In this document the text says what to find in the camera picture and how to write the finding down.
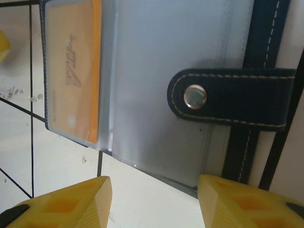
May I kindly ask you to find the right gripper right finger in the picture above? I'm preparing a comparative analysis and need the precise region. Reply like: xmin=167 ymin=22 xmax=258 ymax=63
xmin=198 ymin=174 xmax=304 ymax=228

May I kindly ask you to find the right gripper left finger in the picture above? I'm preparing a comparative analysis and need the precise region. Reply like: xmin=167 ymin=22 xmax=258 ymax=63
xmin=0 ymin=175 xmax=113 ymax=228

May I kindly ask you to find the blue leather card holder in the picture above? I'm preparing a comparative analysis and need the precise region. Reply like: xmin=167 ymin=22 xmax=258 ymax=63
xmin=39 ymin=0 xmax=304 ymax=198

